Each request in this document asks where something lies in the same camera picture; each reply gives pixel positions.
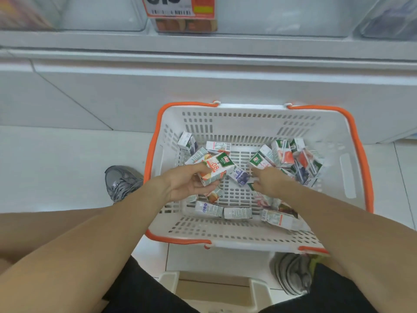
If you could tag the grey left sneaker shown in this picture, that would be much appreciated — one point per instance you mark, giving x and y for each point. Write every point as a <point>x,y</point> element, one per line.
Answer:
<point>122,184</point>

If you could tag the person's left thumb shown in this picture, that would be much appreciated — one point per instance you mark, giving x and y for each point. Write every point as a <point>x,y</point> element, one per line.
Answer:
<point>200,167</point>

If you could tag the person's left forearm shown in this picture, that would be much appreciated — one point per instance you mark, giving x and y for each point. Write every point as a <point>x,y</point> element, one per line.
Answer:
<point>81,250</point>

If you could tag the white plastic shopping basket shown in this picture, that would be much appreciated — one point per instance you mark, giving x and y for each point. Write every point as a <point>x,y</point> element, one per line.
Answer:
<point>247,120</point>

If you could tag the clear plastic shelf bin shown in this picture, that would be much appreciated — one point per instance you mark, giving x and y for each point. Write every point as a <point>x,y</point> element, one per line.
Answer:
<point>286,14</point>
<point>391,19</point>
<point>104,12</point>

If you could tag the white step stool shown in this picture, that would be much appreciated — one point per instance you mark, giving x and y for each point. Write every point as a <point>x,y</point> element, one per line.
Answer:
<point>211,290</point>

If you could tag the white shelf unit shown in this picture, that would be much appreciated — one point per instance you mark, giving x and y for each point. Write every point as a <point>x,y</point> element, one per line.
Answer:
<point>208,78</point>

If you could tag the person's left hand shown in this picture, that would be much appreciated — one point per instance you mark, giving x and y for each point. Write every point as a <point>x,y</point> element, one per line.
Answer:
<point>182,185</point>

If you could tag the grey right sneaker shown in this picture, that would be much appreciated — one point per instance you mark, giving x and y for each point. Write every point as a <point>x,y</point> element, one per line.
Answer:
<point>291,273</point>

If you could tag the person's left leg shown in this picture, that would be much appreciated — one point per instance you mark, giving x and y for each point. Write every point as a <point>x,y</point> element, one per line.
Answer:
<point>32,229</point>

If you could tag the person's right forearm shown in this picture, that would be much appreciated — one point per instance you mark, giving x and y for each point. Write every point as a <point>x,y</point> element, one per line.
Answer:
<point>351,237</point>

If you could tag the person's right hand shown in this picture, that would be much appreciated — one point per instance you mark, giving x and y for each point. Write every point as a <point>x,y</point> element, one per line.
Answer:
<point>273,184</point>

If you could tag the grey sneaker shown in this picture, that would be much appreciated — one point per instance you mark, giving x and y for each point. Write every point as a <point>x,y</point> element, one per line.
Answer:
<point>291,273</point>
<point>122,184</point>

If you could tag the yellow-green sock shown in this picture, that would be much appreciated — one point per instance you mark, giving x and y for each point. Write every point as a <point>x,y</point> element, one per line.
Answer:
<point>317,262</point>

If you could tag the small peach juice carton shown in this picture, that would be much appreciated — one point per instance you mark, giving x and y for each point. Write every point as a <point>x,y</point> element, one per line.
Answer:
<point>216,169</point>

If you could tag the black shorts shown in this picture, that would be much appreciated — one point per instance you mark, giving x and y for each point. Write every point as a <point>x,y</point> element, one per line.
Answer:
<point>143,293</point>

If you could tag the orange and white price tag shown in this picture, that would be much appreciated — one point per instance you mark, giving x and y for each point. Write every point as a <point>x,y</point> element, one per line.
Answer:
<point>179,6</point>

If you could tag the pile of juice cartons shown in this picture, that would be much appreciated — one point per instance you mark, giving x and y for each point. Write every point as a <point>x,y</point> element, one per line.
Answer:
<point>283,156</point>

